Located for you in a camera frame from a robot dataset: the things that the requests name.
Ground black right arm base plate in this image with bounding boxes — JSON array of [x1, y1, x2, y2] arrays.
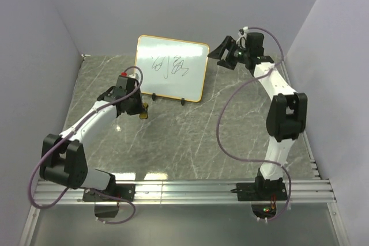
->
[[231, 178, 288, 202]]

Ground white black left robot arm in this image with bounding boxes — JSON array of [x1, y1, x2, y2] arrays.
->
[[39, 73, 148, 201]]

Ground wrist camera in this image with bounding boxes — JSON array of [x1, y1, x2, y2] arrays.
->
[[121, 72, 139, 80], [236, 26, 248, 46]]

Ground yellow framed whiteboard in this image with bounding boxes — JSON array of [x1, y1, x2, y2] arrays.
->
[[135, 35, 209, 103]]

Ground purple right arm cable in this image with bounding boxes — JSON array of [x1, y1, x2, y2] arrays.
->
[[216, 26, 292, 224]]

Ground aluminium rail frame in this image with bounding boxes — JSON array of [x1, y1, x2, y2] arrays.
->
[[24, 60, 339, 245]]

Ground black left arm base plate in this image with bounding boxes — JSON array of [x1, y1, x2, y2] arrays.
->
[[82, 183, 135, 202]]

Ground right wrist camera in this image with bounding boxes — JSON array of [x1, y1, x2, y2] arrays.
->
[[236, 26, 248, 46]]

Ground yellow and black eraser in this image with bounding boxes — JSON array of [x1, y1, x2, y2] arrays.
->
[[139, 103, 149, 120]]

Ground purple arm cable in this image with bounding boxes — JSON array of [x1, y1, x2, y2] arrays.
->
[[28, 66, 145, 225], [216, 26, 292, 224]]

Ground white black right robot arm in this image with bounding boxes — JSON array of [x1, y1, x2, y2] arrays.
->
[[208, 32, 308, 200]]

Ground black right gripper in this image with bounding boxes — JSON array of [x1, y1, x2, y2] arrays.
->
[[206, 36, 250, 71]]

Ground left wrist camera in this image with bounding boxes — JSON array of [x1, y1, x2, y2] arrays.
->
[[121, 72, 139, 80]]

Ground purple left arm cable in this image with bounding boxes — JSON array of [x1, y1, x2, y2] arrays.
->
[[28, 66, 145, 225]]

